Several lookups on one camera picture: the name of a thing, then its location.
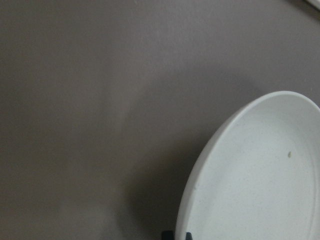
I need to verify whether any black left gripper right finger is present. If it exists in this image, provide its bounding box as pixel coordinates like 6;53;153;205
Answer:
185;232;193;240

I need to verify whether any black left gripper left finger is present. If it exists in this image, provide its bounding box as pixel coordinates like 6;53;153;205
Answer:
161;230;174;240

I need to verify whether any cream round plate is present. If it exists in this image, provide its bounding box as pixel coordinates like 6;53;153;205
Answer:
174;91;320;240

